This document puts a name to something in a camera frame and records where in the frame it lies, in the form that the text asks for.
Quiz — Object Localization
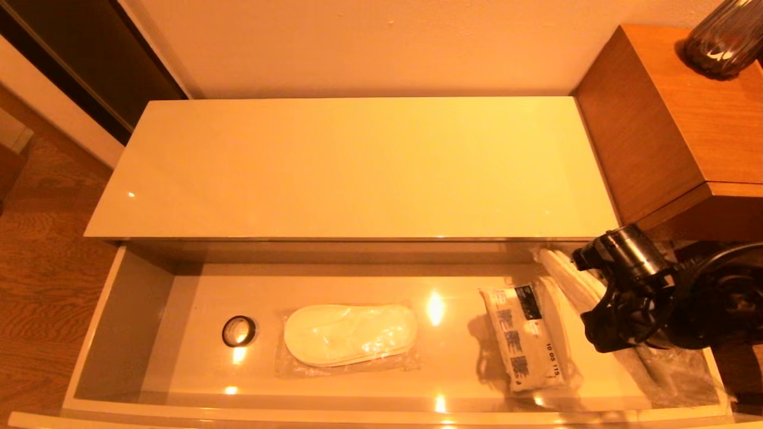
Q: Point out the black tape roll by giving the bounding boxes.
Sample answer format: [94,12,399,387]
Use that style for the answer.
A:
[222,315,258,348]

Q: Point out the glossy white low cabinet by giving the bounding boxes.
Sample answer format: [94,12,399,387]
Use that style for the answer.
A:
[83,97,662,263]

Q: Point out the dark ribbed glass vase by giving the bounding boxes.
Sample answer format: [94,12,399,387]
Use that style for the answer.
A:
[681,0,763,80]

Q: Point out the white slippers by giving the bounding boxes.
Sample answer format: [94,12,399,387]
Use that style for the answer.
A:
[275,304,421,377]
[531,246,723,407]

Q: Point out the dark door panel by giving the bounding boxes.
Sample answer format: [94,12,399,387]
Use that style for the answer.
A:
[0,0,188,148]

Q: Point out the white cabinet drawer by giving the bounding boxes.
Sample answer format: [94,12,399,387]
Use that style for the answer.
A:
[6,238,763,429]

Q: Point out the brown wooden side cabinet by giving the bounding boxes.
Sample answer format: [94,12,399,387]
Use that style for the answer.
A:
[571,24,763,242]

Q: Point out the brown wooden furniture piece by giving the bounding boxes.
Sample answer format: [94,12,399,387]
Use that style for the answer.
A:
[0,146,27,203]

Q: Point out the printed white tissue packet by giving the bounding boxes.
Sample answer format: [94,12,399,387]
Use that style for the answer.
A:
[480,285,567,393]

